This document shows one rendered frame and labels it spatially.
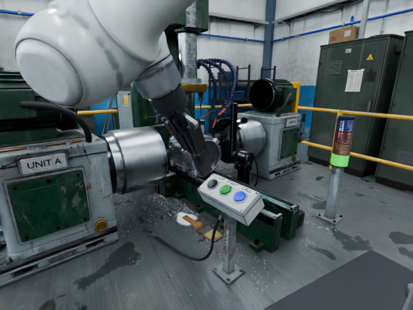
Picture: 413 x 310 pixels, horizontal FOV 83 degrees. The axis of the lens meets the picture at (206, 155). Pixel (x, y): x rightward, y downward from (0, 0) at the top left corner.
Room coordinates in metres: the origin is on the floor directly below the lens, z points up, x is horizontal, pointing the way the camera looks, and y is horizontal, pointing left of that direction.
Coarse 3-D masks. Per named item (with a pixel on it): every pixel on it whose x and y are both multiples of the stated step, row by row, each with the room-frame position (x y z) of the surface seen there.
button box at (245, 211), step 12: (228, 180) 0.58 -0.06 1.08; (204, 192) 0.57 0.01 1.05; (216, 192) 0.56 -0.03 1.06; (252, 192) 0.51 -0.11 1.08; (216, 204) 0.55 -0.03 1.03; (228, 204) 0.50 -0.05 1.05; (240, 204) 0.49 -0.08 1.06; (252, 204) 0.49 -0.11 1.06; (240, 216) 0.48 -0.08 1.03; (252, 216) 0.49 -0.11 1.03
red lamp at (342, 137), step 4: (336, 132) 0.86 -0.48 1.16; (340, 132) 0.84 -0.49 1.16; (344, 132) 0.83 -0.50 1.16; (348, 132) 0.83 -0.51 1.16; (352, 132) 0.83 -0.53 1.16; (336, 136) 0.85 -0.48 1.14; (340, 136) 0.84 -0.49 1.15; (344, 136) 0.83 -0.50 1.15; (348, 136) 0.83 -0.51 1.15; (352, 136) 0.83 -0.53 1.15; (336, 140) 0.85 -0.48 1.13; (340, 140) 0.83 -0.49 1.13; (344, 140) 0.83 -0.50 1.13; (348, 140) 0.83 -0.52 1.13
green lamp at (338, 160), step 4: (332, 156) 0.86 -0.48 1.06; (336, 156) 0.84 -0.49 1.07; (340, 156) 0.83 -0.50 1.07; (344, 156) 0.83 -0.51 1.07; (348, 156) 0.84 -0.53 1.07; (332, 160) 0.85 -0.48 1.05; (336, 160) 0.84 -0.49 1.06; (340, 160) 0.83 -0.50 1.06; (344, 160) 0.83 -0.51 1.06; (332, 164) 0.85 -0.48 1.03; (336, 164) 0.84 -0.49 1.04; (340, 164) 0.83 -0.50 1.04; (344, 164) 0.83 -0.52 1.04
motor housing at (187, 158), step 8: (208, 136) 1.03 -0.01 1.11; (168, 144) 1.11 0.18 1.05; (176, 144) 1.05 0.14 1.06; (208, 144) 1.10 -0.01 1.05; (216, 144) 1.05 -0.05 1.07; (176, 152) 1.03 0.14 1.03; (208, 152) 1.11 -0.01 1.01; (216, 152) 1.07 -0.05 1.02; (176, 160) 1.05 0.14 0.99; (184, 160) 0.99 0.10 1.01; (192, 160) 0.96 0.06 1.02; (208, 160) 1.10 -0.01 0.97; (216, 160) 1.06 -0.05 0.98; (192, 168) 0.96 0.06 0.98; (200, 176) 1.00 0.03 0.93
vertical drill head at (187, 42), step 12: (192, 12) 1.08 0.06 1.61; (192, 24) 1.08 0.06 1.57; (180, 36) 1.08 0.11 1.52; (192, 36) 1.08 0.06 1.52; (180, 48) 1.08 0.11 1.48; (192, 48) 1.08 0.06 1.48; (180, 60) 1.08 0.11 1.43; (192, 60) 1.08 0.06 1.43; (180, 72) 1.08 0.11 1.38; (192, 72) 1.08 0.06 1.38; (192, 84) 1.03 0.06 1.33; (204, 84) 1.07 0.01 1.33
